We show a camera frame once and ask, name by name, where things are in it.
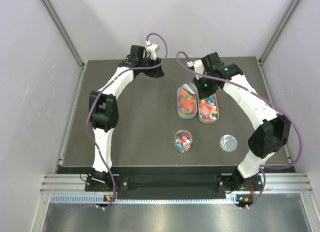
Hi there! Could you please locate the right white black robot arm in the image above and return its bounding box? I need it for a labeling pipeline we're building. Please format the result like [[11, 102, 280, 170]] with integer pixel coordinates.
[[187, 52, 291, 191]]

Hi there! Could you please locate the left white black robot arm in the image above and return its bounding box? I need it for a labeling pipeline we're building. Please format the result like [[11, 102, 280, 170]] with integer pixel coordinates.
[[85, 41, 164, 191]]

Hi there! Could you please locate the pink tray of opaque candies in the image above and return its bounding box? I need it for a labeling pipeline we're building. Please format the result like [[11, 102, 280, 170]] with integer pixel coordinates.
[[197, 94, 220, 124]]

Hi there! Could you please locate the blue tray of translucent candies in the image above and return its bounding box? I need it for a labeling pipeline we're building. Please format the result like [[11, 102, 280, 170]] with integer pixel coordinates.
[[177, 87, 198, 119]]

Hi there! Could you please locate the clear plastic jar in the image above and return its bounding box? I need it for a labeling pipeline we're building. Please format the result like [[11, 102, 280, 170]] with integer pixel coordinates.
[[173, 130, 193, 154]]

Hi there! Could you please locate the clear round jar lid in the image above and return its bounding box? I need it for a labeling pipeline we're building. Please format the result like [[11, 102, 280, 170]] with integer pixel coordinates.
[[219, 134, 238, 153]]

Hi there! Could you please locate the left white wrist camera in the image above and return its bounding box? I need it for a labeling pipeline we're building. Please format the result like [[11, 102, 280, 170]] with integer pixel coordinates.
[[145, 40, 159, 61]]

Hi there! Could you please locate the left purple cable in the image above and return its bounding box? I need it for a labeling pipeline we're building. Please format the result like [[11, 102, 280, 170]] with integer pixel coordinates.
[[49, 33, 168, 218]]

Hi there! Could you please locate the purple cable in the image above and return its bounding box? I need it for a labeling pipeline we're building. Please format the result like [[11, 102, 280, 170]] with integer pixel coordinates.
[[176, 51, 303, 210], [49, 33, 168, 218]]

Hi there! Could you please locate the left aluminium corner post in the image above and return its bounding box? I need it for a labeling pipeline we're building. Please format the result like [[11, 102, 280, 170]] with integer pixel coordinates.
[[36, 0, 87, 70]]

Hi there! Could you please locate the aluminium corner post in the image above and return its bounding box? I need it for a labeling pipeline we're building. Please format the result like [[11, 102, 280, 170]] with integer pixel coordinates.
[[36, 0, 87, 70], [257, 0, 302, 66]]

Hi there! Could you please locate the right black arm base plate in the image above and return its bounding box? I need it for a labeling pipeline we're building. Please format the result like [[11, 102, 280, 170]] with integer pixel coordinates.
[[216, 174, 263, 194]]

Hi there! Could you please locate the right aluminium corner post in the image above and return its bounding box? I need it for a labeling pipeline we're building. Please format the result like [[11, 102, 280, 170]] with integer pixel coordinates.
[[257, 0, 302, 66]]

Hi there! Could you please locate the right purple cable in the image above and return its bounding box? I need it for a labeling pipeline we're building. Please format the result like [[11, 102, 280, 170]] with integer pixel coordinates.
[[176, 51, 303, 210]]

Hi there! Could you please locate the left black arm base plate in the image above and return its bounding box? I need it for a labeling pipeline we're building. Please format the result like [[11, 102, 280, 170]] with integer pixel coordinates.
[[84, 176, 129, 192]]

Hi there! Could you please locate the aluminium front frame rail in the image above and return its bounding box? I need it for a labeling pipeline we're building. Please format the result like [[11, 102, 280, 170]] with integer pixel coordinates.
[[40, 172, 313, 194]]

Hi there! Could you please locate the slotted grey cable duct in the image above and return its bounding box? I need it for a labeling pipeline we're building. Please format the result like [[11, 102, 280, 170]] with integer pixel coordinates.
[[50, 193, 253, 205]]

